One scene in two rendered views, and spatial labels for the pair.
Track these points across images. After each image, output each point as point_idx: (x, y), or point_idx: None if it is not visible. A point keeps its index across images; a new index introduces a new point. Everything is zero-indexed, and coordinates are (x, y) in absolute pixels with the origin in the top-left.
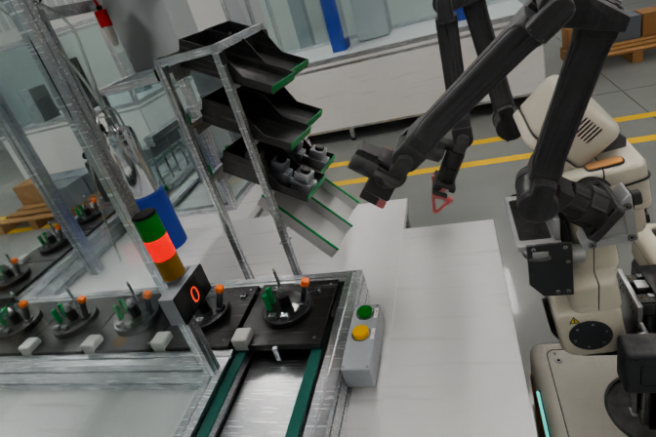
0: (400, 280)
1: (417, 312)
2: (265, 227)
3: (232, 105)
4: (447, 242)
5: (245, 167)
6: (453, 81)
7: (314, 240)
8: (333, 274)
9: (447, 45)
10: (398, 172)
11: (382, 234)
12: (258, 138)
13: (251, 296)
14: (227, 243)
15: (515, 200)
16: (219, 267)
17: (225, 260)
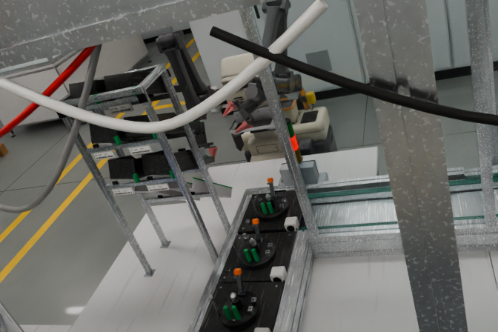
0: None
1: (276, 185)
2: (110, 299)
3: (178, 105)
4: (219, 181)
5: (183, 158)
6: (188, 81)
7: (222, 191)
8: (243, 201)
9: (180, 61)
10: None
11: (188, 211)
12: None
13: (247, 235)
14: (112, 328)
15: (235, 128)
16: (155, 320)
17: (146, 319)
